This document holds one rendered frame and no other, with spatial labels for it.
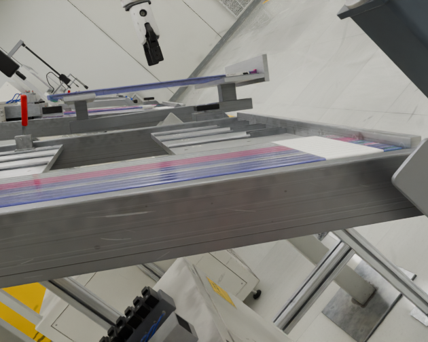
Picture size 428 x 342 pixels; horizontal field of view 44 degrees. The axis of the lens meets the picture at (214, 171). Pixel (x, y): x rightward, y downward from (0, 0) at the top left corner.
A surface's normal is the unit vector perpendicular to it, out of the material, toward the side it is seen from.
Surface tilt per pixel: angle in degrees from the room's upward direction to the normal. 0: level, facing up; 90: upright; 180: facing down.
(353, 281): 90
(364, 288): 90
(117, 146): 90
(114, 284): 90
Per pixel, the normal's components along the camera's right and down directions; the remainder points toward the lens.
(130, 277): 0.21, 0.14
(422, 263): -0.73, -0.63
